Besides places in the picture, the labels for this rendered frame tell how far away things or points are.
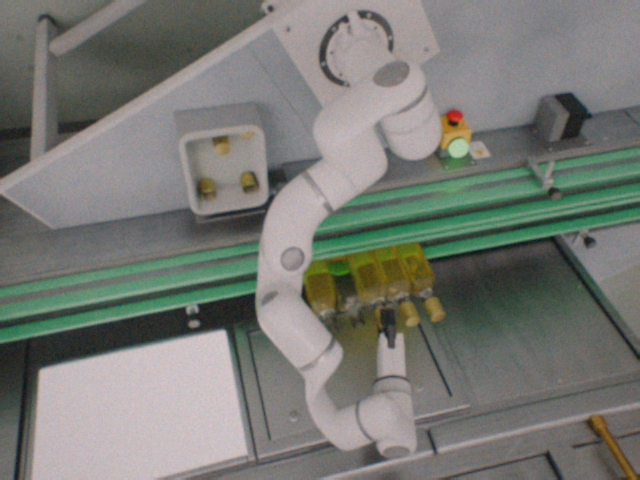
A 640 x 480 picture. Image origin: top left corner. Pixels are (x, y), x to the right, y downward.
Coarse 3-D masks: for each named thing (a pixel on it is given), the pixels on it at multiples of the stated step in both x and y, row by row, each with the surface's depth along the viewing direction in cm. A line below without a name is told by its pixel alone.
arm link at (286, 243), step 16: (304, 176) 104; (288, 192) 103; (304, 192) 103; (320, 192) 103; (272, 208) 103; (288, 208) 102; (304, 208) 102; (320, 208) 104; (272, 224) 101; (288, 224) 101; (304, 224) 102; (272, 240) 101; (288, 240) 101; (304, 240) 102; (272, 256) 101; (288, 256) 101; (304, 256) 103; (288, 272) 102
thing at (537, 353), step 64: (448, 256) 174; (512, 256) 174; (576, 256) 174; (128, 320) 157; (448, 320) 159; (512, 320) 160; (576, 320) 160; (0, 384) 144; (512, 384) 147; (576, 384) 147; (0, 448) 134; (320, 448) 134; (448, 448) 133; (512, 448) 136; (576, 448) 138
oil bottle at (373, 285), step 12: (360, 252) 148; (372, 252) 149; (360, 264) 146; (372, 264) 146; (360, 276) 143; (372, 276) 143; (372, 288) 141; (384, 288) 141; (372, 300) 141; (384, 300) 143
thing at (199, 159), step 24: (192, 144) 138; (240, 144) 141; (264, 144) 134; (192, 168) 142; (216, 168) 144; (240, 168) 146; (264, 168) 138; (192, 192) 138; (216, 192) 147; (240, 192) 147; (264, 192) 144
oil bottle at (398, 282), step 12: (384, 252) 149; (396, 252) 149; (384, 264) 146; (396, 264) 146; (384, 276) 144; (396, 276) 144; (408, 276) 144; (396, 288) 142; (408, 288) 142; (396, 300) 143
